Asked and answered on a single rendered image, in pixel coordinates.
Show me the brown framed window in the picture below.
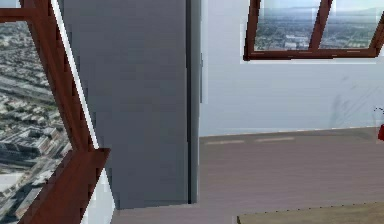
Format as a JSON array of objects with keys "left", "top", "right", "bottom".
[
  {"left": 0, "top": 0, "right": 111, "bottom": 224},
  {"left": 243, "top": 0, "right": 384, "bottom": 62}
]

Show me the grey fridge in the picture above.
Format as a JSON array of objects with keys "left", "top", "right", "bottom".
[{"left": 57, "top": 0, "right": 203, "bottom": 211}]

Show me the tan wooden table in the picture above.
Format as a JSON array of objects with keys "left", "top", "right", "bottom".
[{"left": 236, "top": 201, "right": 384, "bottom": 224}]

